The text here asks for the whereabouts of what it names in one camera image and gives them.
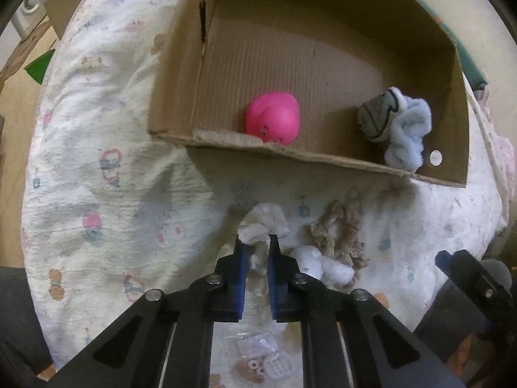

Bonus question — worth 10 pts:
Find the white scrunchie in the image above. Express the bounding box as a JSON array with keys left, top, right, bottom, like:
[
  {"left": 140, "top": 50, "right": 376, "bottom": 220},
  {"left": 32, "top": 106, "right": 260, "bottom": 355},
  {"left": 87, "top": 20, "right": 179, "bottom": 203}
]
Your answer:
[{"left": 237, "top": 204, "right": 289, "bottom": 275}]

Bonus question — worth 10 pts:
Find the cardboard box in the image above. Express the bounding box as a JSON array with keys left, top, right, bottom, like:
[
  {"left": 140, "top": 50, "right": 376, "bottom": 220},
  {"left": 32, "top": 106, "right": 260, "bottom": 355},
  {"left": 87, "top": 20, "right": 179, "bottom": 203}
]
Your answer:
[{"left": 147, "top": 0, "right": 470, "bottom": 189}]

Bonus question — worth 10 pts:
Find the beige lace scrunchie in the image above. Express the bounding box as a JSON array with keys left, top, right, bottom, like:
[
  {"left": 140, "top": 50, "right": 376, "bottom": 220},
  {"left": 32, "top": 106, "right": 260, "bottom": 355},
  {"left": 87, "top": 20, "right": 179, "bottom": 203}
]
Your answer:
[{"left": 309, "top": 188, "right": 366, "bottom": 271}]

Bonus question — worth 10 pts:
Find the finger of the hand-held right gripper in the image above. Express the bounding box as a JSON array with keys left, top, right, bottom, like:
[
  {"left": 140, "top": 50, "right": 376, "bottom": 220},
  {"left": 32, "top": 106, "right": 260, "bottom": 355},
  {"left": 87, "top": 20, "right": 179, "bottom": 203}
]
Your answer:
[{"left": 435, "top": 249, "right": 512, "bottom": 312}]

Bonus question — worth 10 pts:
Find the long teal cushion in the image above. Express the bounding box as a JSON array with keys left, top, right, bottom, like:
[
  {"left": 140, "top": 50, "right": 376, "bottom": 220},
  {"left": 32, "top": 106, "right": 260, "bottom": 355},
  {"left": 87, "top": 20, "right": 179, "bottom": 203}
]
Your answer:
[{"left": 456, "top": 36, "right": 489, "bottom": 90}]

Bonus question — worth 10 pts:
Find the grey striped sock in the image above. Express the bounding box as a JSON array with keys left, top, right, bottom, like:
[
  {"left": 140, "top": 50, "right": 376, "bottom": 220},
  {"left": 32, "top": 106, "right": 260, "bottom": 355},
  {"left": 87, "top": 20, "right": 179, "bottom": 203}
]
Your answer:
[{"left": 357, "top": 88, "right": 402, "bottom": 143}]

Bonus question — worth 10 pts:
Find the person's grey trouser leg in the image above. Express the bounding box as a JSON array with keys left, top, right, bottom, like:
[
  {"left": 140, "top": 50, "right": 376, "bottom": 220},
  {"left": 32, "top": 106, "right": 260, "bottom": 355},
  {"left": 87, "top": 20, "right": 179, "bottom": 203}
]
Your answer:
[{"left": 0, "top": 264, "right": 55, "bottom": 381}]

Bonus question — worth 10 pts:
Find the clear plastic packet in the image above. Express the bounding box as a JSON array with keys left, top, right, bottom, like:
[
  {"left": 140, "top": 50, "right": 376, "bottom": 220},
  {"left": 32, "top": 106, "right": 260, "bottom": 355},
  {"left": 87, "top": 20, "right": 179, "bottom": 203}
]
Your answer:
[{"left": 224, "top": 319, "right": 301, "bottom": 384}]

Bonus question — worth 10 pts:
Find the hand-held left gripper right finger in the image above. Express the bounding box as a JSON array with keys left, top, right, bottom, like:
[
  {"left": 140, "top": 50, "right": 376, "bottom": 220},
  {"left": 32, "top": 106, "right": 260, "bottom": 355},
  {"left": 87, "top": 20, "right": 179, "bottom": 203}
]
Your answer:
[{"left": 267, "top": 233, "right": 469, "bottom": 388}]

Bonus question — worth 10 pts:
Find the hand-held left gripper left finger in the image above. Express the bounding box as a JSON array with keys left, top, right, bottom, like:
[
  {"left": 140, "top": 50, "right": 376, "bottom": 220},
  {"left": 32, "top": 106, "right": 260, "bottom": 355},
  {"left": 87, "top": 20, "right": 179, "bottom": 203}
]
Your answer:
[{"left": 38, "top": 234, "right": 249, "bottom": 388}]

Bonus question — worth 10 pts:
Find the white printed quilt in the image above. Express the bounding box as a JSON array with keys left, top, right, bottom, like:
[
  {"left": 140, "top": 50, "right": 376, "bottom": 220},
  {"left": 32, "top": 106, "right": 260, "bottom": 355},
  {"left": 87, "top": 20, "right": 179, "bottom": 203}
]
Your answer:
[{"left": 20, "top": 0, "right": 510, "bottom": 388}]

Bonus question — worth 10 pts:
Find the white fluffy plush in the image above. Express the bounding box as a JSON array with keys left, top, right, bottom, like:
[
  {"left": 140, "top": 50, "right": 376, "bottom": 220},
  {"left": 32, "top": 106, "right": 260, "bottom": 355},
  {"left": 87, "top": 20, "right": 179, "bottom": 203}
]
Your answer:
[{"left": 290, "top": 244, "right": 355, "bottom": 289}]

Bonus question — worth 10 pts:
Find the green dustpan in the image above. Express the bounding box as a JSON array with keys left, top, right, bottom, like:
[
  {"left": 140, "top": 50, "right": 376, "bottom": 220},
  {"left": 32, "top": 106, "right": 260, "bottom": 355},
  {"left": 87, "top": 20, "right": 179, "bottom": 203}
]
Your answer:
[{"left": 24, "top": 48, "right": 56, "bottom": 85}]

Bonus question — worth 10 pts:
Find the pink cloth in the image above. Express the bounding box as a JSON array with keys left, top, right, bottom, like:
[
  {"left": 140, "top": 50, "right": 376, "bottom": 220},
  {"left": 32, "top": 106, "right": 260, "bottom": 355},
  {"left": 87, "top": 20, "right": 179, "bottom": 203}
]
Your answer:
[{"left": 472, "top": 85, "right": 515, "bottom": 219}]

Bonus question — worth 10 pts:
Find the cream bed frame panel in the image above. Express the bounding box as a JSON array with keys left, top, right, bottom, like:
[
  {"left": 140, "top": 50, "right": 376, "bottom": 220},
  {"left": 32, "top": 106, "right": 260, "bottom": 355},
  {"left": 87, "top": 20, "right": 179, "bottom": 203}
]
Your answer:
[{"left": 44, "top": 0, "right": 95, "bottom": 41}]

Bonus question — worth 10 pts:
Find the pink rubber duck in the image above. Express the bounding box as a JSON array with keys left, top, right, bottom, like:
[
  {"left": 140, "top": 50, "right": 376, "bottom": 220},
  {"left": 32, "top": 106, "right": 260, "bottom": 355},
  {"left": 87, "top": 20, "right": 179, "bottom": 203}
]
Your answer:
[{"left": 245, "top": 93, "right": 301, "bottom": 146}]

